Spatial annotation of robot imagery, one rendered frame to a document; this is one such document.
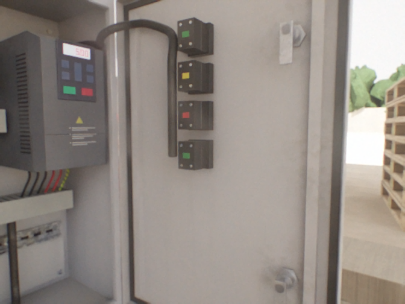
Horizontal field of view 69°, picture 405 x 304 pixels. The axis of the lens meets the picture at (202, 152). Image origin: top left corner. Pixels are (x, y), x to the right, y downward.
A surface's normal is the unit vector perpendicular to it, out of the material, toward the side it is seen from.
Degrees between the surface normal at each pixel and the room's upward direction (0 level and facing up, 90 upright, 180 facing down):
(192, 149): 90
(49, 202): 90
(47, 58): 90
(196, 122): 90
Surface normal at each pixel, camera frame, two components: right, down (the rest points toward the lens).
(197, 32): 0.84, 0.05
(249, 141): -0.54, 0.07
